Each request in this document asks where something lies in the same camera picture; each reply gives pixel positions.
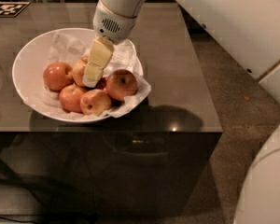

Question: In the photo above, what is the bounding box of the white paper liner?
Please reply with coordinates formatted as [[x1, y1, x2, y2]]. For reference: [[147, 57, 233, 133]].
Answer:
[[23, 31, 152, 120]]

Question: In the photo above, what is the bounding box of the black white marker tag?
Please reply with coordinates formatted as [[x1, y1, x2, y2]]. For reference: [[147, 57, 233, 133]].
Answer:
[[0, 2, 30, 18]]

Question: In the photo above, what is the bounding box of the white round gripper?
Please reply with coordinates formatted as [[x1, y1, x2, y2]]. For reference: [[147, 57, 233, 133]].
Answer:
[[82, 0, 136, 88]]

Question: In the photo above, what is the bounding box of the front left red apple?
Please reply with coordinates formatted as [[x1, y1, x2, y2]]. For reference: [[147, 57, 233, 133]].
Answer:
[[59, 83, 87, 113]]

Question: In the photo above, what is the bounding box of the front yellow-red apple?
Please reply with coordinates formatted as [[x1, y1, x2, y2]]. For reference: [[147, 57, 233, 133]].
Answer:
[[80, 90, 112, 116]]

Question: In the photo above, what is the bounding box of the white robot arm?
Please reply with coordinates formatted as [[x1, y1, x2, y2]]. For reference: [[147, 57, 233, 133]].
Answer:
[[93, 0, 280, 224]]

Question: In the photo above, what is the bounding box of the right red apple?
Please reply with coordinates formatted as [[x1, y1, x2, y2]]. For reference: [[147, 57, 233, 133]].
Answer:
[[105, 69, 138, 101]]

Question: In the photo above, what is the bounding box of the white ceramic bowl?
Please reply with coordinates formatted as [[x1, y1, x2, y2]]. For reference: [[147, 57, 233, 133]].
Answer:
[[11, 27, 145, 124]]

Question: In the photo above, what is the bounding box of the hidden middle red apple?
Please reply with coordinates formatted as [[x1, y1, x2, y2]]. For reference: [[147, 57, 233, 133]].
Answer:
[[95, 77, 107, 91]]

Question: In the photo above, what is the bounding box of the red apple with sticker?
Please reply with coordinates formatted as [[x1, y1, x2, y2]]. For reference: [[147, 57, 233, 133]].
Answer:
[[72, 56, 88, 87]]

